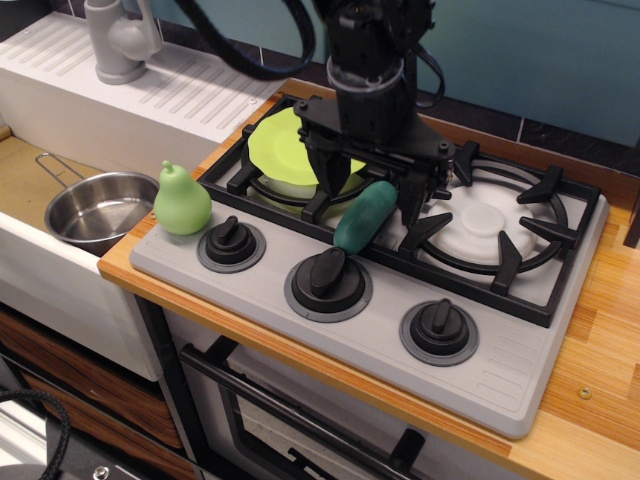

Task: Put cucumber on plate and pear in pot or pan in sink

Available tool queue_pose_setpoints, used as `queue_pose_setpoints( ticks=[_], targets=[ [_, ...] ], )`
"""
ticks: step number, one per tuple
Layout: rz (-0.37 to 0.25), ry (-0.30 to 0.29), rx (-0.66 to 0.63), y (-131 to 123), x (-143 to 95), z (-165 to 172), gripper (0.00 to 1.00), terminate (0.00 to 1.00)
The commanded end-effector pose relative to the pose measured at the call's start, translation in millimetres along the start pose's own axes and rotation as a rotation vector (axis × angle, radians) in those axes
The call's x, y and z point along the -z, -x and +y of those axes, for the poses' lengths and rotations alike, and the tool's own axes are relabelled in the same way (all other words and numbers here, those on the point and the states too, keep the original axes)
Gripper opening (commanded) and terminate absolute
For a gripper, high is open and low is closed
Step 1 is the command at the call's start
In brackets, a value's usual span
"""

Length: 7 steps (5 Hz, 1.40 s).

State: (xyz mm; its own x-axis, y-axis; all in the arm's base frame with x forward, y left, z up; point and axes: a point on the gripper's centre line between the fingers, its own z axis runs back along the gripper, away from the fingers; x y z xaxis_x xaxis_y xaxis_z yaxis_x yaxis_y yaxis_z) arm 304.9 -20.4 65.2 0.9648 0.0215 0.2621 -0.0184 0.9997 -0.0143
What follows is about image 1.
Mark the light green plastic plate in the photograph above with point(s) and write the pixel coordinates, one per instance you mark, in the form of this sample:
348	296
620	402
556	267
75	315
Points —
275	148

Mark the light green toy pear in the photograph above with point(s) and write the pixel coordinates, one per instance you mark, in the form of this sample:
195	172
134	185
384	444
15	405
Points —
182	206

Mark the grey toy faucet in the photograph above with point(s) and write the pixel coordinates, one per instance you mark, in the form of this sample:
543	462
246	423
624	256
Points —
121	45

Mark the black middle stove knob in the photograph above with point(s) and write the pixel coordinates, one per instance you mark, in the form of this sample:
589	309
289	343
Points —
329	287

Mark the white right burner cap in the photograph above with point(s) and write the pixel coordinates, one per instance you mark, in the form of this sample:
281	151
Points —
480	213

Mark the black burner grate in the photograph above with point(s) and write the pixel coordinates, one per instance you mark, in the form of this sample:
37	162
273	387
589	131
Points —
228	180
531	289

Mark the wood grain drawer front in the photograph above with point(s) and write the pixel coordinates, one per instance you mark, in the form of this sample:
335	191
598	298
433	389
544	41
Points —
105	401

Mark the black right stove knob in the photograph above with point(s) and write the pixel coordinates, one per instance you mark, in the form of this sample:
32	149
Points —
439	333

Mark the black stove knob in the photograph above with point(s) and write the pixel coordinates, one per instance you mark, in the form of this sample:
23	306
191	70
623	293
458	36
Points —
231	246
439	333
329	287

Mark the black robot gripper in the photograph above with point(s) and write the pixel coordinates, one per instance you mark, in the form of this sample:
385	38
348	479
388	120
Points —
375	120

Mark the white toy sink unit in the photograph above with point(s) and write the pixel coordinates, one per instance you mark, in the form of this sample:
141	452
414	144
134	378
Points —
53	106

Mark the white left burner cap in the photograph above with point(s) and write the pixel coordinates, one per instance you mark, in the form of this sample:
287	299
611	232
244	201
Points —
294	198

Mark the small stainless steel pot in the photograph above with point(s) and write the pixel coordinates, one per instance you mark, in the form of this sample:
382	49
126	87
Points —
95	213

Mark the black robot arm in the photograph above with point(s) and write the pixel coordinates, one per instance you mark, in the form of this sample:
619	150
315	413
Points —
366	34

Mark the toy oven door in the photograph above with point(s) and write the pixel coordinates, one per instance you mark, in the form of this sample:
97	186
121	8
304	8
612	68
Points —
279	423

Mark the black left stove knob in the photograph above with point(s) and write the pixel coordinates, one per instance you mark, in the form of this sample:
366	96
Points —
231	246

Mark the black right burner grate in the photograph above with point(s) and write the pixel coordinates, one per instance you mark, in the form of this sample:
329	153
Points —
531	289

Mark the black oven door handle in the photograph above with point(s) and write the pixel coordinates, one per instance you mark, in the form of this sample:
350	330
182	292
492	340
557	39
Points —
395	466

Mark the black left burner grate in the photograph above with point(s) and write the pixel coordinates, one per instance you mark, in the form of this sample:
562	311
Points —
228	180

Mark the dark green toy cucumber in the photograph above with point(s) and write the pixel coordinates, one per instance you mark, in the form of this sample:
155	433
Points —
362	220

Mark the white burner cap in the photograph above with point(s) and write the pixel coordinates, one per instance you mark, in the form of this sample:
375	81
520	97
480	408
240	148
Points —
480	213
294	198

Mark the grey toy stove top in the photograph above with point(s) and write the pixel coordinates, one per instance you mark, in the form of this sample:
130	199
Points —
500	386

